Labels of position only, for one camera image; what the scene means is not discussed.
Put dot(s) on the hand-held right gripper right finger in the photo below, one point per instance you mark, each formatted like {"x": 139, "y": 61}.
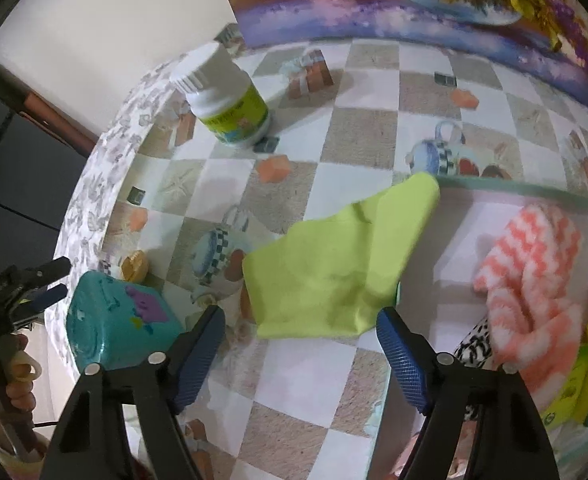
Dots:
{"x": 403, "y": 360}

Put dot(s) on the brown wooden door frame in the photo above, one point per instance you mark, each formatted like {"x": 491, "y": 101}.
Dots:
{"x": 59, "y": 120}

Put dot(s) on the white tray with teal rim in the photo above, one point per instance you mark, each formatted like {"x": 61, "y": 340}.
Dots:
{"x": 468, "y": 230}

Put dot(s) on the flower painting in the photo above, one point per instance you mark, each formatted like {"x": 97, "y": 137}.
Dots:
{"x": 373, "y": 15}

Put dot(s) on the white bottle with green label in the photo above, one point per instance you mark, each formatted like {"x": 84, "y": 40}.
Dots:
{"x": 234, "y": 110}

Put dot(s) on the lime green cloth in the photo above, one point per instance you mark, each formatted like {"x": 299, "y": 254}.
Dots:
{"x": 334, "y": 270}

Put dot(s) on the person's left hand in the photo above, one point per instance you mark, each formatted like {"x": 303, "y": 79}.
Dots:
{"x": 21, "y": 375}

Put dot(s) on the dark door panel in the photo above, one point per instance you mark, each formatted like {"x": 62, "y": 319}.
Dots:
{"x": 19, "y": 185}

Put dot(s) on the green cardboard box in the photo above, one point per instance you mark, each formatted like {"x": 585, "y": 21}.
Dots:
{"x": 568, "y": 390}

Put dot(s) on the pink white striped fluffy cloth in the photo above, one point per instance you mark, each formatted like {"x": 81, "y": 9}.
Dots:
{"x": 523, "y": 270}

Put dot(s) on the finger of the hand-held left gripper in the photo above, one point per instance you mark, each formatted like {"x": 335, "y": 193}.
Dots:
{"x": 49, "y": 268}
{"x": 49, "y": 296}

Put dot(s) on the pale pink cup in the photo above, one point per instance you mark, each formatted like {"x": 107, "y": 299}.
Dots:
{"x": 21, "y": 465}

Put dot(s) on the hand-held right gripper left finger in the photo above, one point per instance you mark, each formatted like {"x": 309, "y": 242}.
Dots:
{"x": 199, "y": 360}

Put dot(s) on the leopard print cloth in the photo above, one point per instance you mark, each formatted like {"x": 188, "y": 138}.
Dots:
{"x": 473, "y": 347}

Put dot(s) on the checked printed tablecloth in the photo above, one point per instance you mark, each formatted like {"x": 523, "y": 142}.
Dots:
{"x": 363, "y": 125}

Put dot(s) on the teal plastic container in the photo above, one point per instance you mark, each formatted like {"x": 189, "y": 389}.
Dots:
{"x": 109, "y": 330}

